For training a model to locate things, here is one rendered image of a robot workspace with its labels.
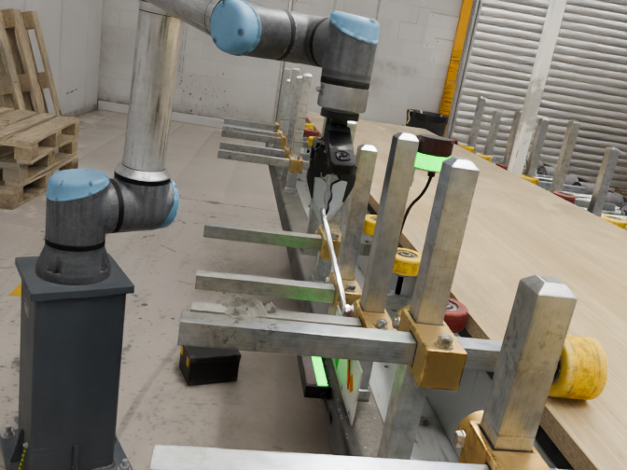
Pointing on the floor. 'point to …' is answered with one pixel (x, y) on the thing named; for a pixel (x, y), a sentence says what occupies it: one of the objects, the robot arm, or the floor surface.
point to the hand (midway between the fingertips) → (324, 217)
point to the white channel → (536, 85)
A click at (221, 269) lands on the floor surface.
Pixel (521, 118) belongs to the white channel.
